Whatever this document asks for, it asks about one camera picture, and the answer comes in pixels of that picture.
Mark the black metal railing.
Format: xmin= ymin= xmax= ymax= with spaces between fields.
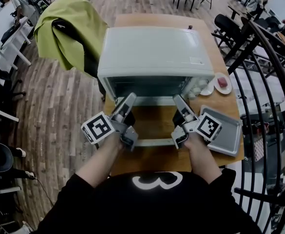
xmin=224 ymin=16 xmax=285 ymax=234

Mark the white plate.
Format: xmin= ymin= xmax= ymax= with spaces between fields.
xmin=200 ymin=79 xmax=215 ymax=97
xmin=213 ymin=72 xmax=233 ymax=95

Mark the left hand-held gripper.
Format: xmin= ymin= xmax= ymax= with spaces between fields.
xmin=80 ymin=92 xmax=139 ymax=153

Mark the silver baking tray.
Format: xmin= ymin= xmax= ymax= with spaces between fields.
xmin=199 ymin=104 xmax=244 ymax=157

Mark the black floor cable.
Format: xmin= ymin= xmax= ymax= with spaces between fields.
xmin=32 ymin=176 xmax=56 ymax=207

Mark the person's left forearm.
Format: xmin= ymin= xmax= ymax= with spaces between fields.
xmin=75 ymin=133 xmax=123 ymax=189

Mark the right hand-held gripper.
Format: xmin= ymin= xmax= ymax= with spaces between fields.
xmin=171 ymin=94 xmax=223 ymax=150

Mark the person's black shirt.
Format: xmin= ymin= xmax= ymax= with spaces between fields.
xmin=35 ymin=168 xmax=264 ymax=234

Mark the white oven glass door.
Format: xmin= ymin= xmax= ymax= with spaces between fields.
xmin=113 ymin=97 xmax=190 ymax=148

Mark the person's right forearm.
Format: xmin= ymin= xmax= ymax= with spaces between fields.
xmin=185 ymin=132 xmax=223 ymax=185

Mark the green cloth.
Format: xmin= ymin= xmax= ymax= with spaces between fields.
xmin=34 ymin=0 xmax=109 ymax=79

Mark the white toaster oven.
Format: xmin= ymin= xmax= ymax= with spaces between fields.
xmin=97 ymin=26 xmax=216 ymax=107

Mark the person's white shoe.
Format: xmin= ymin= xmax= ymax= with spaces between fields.
xmin=21 ymin=219 xmax=35 ymax=232

